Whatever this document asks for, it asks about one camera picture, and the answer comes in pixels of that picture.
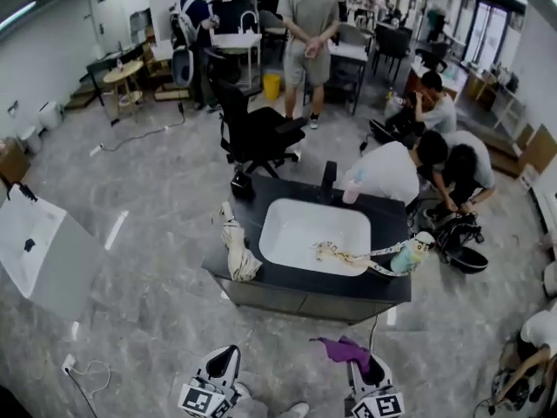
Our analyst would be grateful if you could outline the black sink faucet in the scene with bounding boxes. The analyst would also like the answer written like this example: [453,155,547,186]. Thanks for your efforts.
[316,160,339,204]

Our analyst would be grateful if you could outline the person's grey trousers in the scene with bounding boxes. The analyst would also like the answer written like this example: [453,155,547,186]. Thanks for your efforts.
[237,398,305,418]

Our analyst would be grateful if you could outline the black office chair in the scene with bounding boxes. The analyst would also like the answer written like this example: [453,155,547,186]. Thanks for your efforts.
[204,48,308,180]

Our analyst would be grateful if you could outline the dark wooden sink cabinet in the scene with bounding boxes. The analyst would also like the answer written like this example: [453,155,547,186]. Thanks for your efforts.
[202,172,413,327]

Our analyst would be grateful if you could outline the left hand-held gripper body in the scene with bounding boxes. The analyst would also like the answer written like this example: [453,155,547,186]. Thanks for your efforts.
[177,374,241,418]

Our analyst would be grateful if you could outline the white shelf table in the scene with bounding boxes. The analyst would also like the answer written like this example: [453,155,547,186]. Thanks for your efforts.
[465,65,530,134]

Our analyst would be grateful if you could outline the white dining table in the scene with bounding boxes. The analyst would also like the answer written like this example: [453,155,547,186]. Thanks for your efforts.
[328,41,371,117]

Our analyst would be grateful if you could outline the purple cloth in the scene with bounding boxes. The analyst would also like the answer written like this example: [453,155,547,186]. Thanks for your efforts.
[309,335,372,373]

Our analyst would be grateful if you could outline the black power cable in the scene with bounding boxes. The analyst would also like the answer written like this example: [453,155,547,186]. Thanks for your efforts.
[69,370,101,418]

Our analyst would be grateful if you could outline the brown wooden cabinet door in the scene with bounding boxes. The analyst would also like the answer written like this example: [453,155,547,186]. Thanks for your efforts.
[299,292,396,325]
[225,276,305,317]

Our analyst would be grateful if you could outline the black shell backpack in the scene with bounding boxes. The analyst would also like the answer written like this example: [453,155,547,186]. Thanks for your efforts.
[430,213,489,273]
[368,111,419,145]

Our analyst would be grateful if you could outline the yellow bin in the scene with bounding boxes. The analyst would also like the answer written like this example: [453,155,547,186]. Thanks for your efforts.
[263,74,282,102]

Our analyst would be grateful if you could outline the pink bottle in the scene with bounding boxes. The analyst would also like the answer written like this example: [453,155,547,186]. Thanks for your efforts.
[342,168,365,204]

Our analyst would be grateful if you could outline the white square tub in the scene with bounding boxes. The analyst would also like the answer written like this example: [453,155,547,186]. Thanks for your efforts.
[0,183,105,321]

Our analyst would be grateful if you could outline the glass entrance door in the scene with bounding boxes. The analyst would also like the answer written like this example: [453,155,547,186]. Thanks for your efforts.
[463,0,523,67]

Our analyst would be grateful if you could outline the leaning cardboard boards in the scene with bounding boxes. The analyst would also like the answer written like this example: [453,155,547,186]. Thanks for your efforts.
[513,124,557,178]

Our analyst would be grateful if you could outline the black table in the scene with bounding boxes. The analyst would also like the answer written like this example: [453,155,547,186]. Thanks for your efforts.
[85,44,149,125]

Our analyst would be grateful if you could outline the white sink stand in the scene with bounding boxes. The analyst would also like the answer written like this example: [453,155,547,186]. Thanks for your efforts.
[212,10,265,91]

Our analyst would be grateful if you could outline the beige folded umbrella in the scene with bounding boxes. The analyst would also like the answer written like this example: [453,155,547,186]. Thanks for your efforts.
[210,201,264,283]

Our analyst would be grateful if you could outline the long black floor cable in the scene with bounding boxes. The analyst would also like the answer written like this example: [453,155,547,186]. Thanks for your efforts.
[102,102,186,152]

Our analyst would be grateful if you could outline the white sink basin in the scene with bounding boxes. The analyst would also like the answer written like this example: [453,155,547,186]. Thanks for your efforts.
[258,198,372,277]

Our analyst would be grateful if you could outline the small black box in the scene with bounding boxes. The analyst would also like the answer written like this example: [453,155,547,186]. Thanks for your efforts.
[229,167,253,199]

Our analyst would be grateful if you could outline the small white bin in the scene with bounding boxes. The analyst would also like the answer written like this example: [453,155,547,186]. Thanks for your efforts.
[19,125,43,154]

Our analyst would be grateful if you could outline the black dining chair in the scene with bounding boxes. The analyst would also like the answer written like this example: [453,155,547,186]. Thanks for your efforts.
[373,24,413,78]

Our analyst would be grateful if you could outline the ceiling tube light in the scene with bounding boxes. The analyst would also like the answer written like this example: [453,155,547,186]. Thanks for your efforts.
[0,0,38,32]

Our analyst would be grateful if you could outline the white and black backpack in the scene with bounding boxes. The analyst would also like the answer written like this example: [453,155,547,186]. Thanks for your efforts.
[169,0,196,89]

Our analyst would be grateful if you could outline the patterned beige strap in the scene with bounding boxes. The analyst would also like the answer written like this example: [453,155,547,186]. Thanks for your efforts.
[309,238,413,276]

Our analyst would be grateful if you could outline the open cardboard box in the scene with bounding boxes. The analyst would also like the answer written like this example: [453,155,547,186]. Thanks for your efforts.
[0,137,31,185]

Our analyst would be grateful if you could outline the large white bin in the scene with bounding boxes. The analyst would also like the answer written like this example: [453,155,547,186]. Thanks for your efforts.
[38,100,64,130]

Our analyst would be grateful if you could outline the wooden steps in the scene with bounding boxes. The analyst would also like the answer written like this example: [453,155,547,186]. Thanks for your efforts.
[64,83,105,111]

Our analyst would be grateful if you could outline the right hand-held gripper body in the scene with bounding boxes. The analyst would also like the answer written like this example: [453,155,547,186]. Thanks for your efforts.
[346,384,405,418]

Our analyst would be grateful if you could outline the teal cartoon water bottle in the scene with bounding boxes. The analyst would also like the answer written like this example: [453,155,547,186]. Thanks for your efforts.
[390,231,435,277]

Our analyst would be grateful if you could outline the wooden platform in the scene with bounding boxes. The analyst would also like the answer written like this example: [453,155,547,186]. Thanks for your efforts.
[478,128,523,178]

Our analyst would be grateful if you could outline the round wooden side table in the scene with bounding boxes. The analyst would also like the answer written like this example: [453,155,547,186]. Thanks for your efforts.
[103,60,144,117]

